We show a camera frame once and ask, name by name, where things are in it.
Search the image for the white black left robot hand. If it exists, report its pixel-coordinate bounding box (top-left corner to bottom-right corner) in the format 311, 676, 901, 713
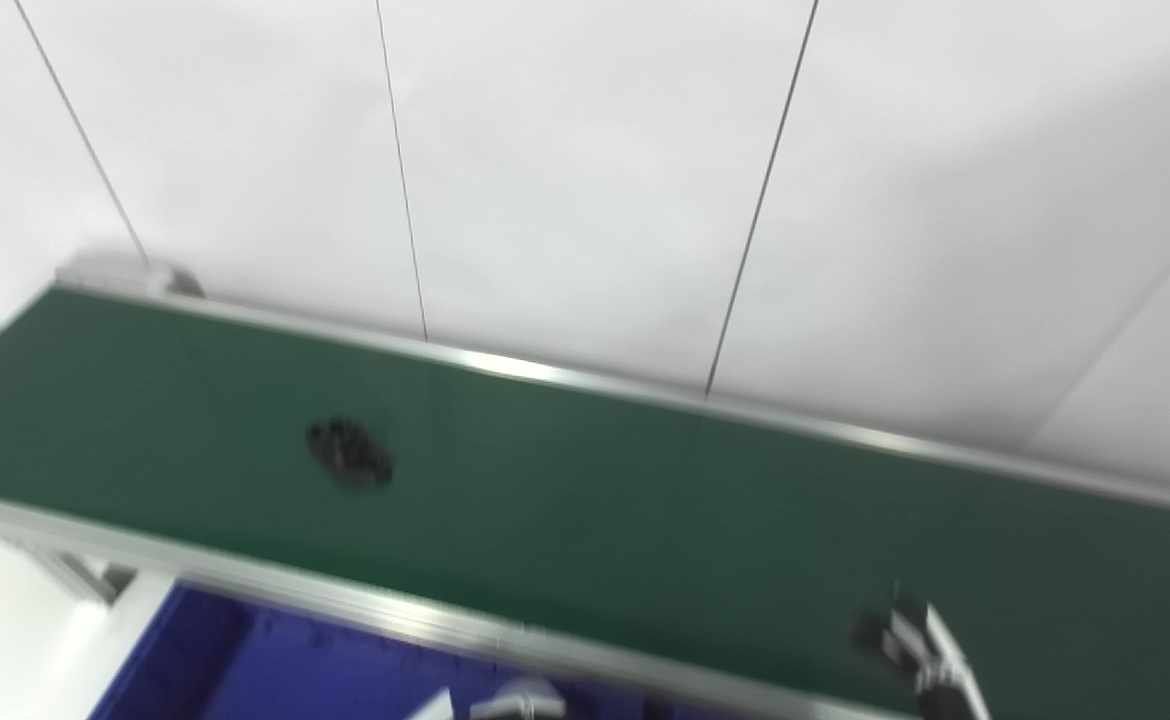
405, 675, 568, 720

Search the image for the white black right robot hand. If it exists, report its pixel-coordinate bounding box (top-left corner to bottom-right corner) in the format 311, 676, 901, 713
850, 590, 991, 720

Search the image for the black oval flange part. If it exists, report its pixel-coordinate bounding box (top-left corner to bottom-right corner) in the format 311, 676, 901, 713
305, 417, 396, 491

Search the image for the green conveyor belt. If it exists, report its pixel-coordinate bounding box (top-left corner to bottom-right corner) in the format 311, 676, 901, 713
0, 288, 1170, 720
0, 255, 1170, 720

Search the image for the blue bin with white parts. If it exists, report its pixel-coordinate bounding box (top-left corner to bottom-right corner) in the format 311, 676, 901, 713
90, 580, 646, 720

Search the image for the aluminium conveyor leg bracket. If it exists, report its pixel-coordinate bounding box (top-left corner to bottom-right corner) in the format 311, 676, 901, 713
5, 535, 136, 606

